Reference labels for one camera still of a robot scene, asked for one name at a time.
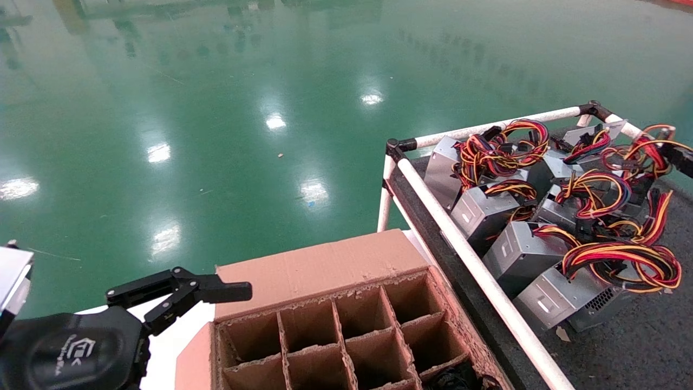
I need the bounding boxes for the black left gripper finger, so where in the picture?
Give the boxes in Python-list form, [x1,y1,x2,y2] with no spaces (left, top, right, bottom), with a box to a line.
[106,267,253,336]

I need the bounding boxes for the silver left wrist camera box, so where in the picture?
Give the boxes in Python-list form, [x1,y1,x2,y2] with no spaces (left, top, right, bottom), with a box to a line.
[0,245,35,327]

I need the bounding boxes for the white pipe cart frame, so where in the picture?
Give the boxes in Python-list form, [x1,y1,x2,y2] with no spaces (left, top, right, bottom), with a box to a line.
[377,100,693,390]

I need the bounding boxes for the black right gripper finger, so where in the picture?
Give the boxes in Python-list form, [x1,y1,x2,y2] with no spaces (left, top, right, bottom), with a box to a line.
[673,144,693,179]

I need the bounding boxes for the black pipe corner connector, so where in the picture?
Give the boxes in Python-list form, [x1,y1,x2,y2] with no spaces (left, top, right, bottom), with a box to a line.
[385,138,417,163]
[578,100,612,122]

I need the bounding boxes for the silver power supply, looped cables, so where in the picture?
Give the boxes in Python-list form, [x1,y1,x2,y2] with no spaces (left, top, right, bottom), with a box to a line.
[533,167,631,235]

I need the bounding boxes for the silver power supply, dark side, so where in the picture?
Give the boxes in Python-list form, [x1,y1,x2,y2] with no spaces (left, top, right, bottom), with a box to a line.
[524,147,585,202]

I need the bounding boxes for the cardboard divider grid insert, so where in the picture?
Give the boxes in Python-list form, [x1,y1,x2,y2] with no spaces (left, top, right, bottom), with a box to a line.
[217,271,472,390]

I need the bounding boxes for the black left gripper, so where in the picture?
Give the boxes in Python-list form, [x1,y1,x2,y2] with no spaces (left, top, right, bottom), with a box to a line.
[0,305,151,390]

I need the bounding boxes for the brown cardboard box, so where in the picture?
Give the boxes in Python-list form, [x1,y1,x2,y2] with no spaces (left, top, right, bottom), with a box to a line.
[174,229,512,390]

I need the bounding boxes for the silver power supply, large cable coil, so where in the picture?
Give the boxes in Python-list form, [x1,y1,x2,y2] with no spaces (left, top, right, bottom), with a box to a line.
[423,119,550,212]

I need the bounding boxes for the silver power supply, red cables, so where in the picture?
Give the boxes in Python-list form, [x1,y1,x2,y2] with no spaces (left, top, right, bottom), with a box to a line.
[560,119,629,164]

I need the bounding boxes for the silver power supply, white sticker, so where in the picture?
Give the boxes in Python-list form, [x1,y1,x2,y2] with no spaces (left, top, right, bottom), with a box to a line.
[483,221,579,297]

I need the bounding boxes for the red yellow black cable bundle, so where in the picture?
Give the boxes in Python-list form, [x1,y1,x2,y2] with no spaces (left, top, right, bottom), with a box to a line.
[582,190,673,245]

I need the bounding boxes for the silver power supply, short cables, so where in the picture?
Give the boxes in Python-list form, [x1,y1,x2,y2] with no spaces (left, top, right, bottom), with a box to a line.
[450,180,538,256]

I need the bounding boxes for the silver power supply, vent grille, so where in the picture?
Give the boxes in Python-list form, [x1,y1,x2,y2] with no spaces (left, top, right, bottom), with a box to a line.
[514,241,683,332]

